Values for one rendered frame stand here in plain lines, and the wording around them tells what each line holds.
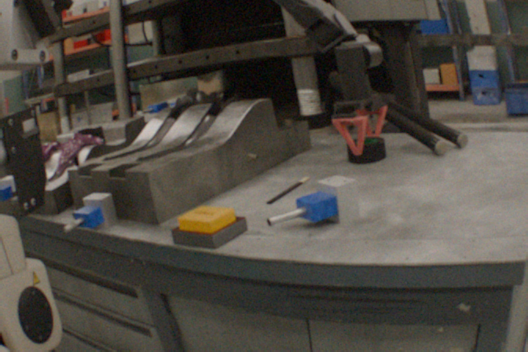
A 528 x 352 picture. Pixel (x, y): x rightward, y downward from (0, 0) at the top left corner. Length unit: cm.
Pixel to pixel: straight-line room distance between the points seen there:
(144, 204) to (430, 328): 53
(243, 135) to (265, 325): 41
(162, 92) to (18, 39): 135
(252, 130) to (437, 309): 61
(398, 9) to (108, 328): 114
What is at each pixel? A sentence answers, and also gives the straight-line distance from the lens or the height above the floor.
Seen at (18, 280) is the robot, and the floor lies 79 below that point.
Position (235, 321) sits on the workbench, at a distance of 96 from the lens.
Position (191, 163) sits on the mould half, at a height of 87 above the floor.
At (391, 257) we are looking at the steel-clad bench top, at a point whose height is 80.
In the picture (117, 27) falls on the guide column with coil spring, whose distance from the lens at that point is 211.
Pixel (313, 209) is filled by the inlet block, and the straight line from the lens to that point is 83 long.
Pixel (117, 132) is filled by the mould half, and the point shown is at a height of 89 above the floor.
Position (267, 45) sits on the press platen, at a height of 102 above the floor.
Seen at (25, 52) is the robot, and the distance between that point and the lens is 72.
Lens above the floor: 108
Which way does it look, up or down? 12 degrees down
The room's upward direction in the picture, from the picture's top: 9 degrees counter-clockwise
